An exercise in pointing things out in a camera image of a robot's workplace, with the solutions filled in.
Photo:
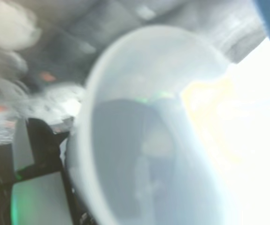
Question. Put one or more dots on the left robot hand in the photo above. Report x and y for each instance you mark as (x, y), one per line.
(38, 194)

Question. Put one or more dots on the large translucent plastic syringe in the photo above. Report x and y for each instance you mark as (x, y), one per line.
(137, 70)

